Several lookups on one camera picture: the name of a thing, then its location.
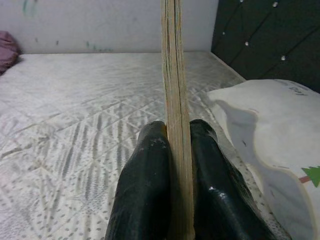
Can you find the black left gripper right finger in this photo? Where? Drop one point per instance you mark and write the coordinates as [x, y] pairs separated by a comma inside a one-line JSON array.
[[217, 195]]

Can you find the grey quilted mattress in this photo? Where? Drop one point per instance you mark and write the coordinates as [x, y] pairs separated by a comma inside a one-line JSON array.
[[75, 125]]

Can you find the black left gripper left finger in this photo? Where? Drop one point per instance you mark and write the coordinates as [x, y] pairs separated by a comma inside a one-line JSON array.
[[145, 187]]

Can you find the black tufted headboard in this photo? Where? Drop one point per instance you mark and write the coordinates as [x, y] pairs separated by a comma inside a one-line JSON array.
[[270, 37]]

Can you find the white printed pillow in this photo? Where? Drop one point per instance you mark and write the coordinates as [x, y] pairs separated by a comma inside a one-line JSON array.
[[282, 130]]

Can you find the pink cartoon print blanket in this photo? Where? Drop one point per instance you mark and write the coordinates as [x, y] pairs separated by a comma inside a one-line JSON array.
[[7, 52]]

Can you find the colourful yellow-edged children's book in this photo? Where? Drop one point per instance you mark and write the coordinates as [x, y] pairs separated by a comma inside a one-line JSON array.
[[177, 100]]

